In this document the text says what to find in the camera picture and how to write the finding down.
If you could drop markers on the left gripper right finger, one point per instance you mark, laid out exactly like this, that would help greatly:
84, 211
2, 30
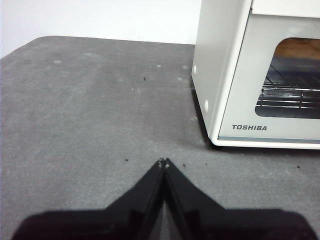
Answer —
225, 225

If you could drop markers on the cream Toshiba toaster oven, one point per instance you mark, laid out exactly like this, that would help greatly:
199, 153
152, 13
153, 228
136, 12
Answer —
217, 50

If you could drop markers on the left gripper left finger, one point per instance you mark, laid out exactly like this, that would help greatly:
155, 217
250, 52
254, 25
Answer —
112, 225

